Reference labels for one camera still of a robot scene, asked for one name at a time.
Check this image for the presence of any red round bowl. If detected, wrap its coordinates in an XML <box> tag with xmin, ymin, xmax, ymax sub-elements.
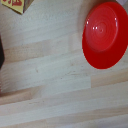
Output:
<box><xmin>81</xmin><ymin>1</ymin><xmax>128</xmax><ymax>70</ymax></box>

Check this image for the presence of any red basket with blue handles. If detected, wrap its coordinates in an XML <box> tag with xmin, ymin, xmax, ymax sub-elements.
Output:
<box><xmin>0</xmin><ymin>35</ymin><xmax>6</xmax><ymax>95</ymax></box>

